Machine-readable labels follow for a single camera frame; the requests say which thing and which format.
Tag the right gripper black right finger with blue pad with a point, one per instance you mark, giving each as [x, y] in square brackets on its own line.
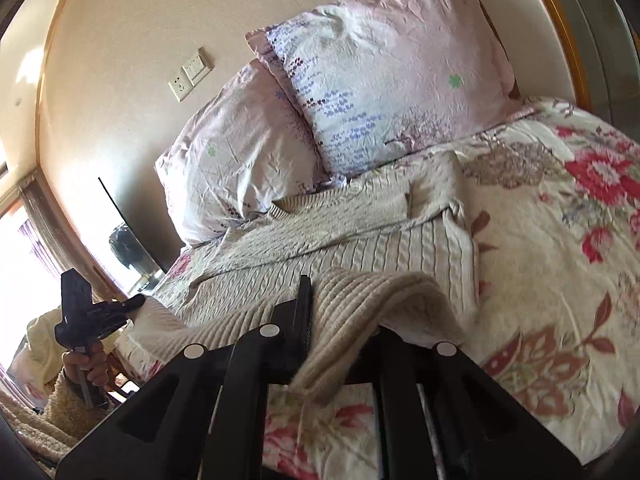
[438, 415]

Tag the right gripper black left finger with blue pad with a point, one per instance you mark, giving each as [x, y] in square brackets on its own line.
[204, 417]

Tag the cream cable-knit sweater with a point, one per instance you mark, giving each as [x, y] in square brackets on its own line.
[391, 249]

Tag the cream fleece sleeve forearm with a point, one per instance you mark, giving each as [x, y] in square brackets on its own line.
[51, 431]

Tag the person's left hand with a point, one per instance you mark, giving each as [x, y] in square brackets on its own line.
[93, 365]

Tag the brown window curtain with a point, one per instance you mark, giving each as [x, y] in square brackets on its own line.
[59, 237]

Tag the dark glass bedside tabletop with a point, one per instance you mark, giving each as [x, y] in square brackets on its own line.
[131, 254]

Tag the lower pink print pillow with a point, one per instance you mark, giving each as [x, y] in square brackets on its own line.
[240, 152]

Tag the floral quilt bedspread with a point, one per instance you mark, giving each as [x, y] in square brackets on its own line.
[552, 205]

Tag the upper lavender print pillow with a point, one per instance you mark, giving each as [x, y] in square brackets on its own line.
[376, 80]

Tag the white wall power socket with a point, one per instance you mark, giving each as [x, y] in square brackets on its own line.
[180, 86]

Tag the beige wall switch plate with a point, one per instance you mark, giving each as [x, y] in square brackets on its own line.
[197, 67]

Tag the wooden headboard frame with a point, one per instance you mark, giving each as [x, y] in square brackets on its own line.
[541, 48]

